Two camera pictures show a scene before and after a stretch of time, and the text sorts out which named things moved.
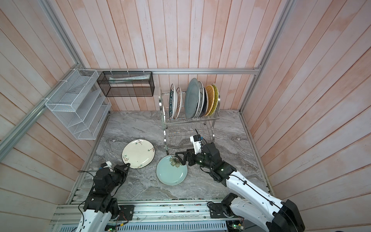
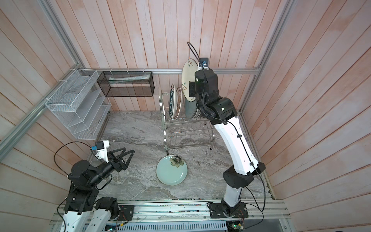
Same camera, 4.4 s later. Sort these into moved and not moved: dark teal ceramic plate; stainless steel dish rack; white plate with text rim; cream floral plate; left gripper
Moved: left gripper; cream floral plate
Not moved: stainless steel dish rack; dark teal ceramic plate; white plate with text rim
